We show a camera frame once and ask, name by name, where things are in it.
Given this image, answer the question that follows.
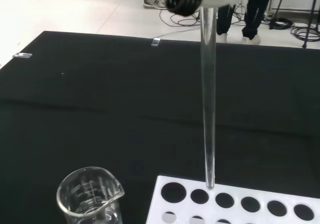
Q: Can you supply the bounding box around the black tripod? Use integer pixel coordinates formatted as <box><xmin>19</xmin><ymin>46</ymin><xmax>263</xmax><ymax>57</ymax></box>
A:
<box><xmin>301</xmin><ymin>0</ymin><xmax>320</xmax><ymax>49</ymax></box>
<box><xmin>268</xmin><ymin>0</ymin><xmax>289</xmax><ymax>31</ymax></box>

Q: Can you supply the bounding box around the black table cloth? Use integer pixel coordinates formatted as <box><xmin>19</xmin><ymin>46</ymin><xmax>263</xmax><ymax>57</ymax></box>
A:
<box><xmin>0</xmin><ymin>30</ymin><xmax>320</xmax><ymax>224</ymax></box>

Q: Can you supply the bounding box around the thin black floor cable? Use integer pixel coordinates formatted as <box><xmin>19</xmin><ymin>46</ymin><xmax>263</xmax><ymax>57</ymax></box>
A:
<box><xmin>159</xmin><ymin>7</ymin><xmax>249</xmax><ymax>30</ymax></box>

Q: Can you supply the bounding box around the clear glass beaker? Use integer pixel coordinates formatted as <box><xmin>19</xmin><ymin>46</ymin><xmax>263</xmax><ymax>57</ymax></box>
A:
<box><xmin>56</xmin><ymin>166</ymin><xmax>125</xmax><ymax>224</ymax></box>

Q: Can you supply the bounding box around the coiled black floor cable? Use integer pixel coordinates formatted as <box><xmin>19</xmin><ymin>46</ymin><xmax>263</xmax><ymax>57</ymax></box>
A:
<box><xmin>290</xmin><ymin>23</ymin><xmax>320</xmax><ymax>44</ymax></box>

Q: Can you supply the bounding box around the white test tube rack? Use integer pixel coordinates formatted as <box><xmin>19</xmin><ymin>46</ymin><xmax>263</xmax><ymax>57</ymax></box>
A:
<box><xmin>145</xmin><ymin>175</ymin><xmax>320</xmax><ymax>224</ymax></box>

